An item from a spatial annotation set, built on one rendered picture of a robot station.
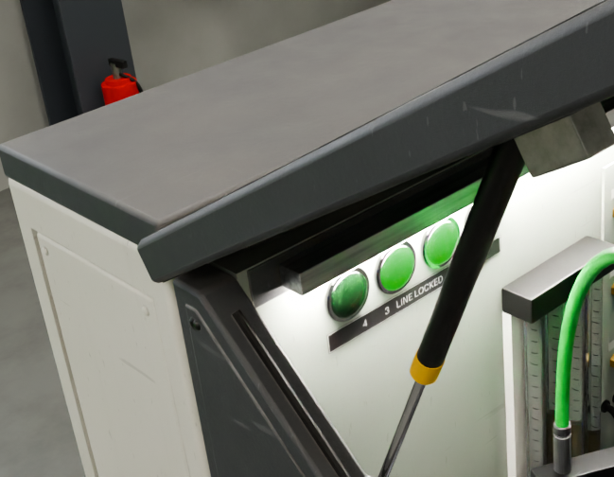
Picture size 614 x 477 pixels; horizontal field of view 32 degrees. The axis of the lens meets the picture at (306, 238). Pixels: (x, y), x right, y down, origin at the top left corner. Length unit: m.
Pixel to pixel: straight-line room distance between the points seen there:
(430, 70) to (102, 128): 0.33
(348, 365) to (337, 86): 0.28
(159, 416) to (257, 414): 0.19
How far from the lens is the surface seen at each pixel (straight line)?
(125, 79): 4.58
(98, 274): 1.00
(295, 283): 0.88
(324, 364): 0.97
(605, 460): 1.21
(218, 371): 0.88
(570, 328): 1.06
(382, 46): 1.20
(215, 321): 0.85
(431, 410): 1.11
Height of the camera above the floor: 1.86
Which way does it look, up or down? 27 degrees down
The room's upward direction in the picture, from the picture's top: 7 degrees counter-clockwise
